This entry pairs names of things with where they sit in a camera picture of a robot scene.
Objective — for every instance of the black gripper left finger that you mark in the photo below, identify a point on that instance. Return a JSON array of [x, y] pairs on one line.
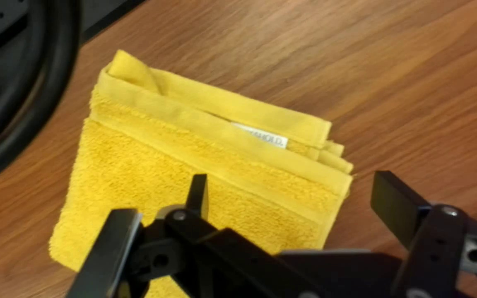
[[124, 253]]

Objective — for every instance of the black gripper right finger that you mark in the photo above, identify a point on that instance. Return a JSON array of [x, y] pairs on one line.
[[438, 248]]

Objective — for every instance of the yellow towel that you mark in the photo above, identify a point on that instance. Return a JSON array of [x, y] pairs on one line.
[[157, 182]]

